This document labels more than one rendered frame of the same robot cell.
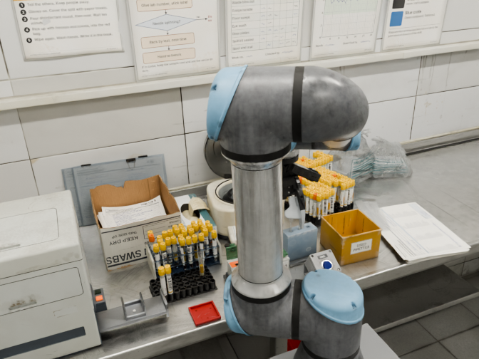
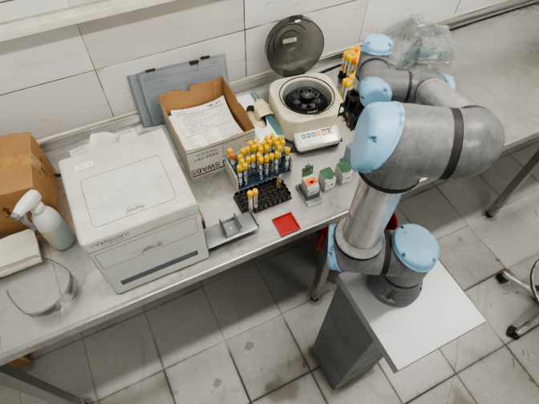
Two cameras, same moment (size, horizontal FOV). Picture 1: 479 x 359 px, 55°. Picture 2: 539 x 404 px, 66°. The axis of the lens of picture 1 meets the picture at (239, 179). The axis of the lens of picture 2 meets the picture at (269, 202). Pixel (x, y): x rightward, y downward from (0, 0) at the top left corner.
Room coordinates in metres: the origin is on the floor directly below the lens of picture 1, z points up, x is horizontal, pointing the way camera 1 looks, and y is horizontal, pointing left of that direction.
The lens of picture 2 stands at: (0.26, 0.24, 2.00)
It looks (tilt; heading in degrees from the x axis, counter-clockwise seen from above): 56 degrees down; 353
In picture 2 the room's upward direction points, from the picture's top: 2 degrees clockwise
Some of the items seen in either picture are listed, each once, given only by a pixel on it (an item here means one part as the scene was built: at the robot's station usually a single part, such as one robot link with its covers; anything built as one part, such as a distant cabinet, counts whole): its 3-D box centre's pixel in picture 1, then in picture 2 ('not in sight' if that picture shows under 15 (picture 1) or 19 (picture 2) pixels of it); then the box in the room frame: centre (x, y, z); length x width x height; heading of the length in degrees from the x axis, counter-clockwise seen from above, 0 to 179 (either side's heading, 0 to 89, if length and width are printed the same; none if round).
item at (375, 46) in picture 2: not in sight; (374, 59); (1.14, -0.12, 1.33); 0.09 x 0.08 x 0.11; 168
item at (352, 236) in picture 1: (349, 236); not in sight; (1.19, -0.33, 0.93); 0.13 x 0.13 x 0.10; 18
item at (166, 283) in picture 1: (181, 271); (262, 187); (1.03, 0.17, 0.93); 0.17 x 0.09 x 0.11; 112
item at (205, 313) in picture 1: (204, 313); (285, 224); (0.92, 0.10, 0.88); 0.07 x 0.07 x 0.01; 21
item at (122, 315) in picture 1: (125, 311); (224, 230); (0.89, 0.30, 0.92); 0.21 x 0.07 x 0.05; 111
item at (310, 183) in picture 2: (237, 272); (310, 186); (1.03, 0.02, 0.92); 0.05 x 0.04 x 0.06; 20
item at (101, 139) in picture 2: not in sight; (107, 149); (1.22, 0.68, 0.94); 0.22 x 0.12 x 0.13; 115
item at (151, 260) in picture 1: (184, 254); (258, 164); (1.14, 0.17, 0.91); 0.20 x 0.10 x 0.07; 111
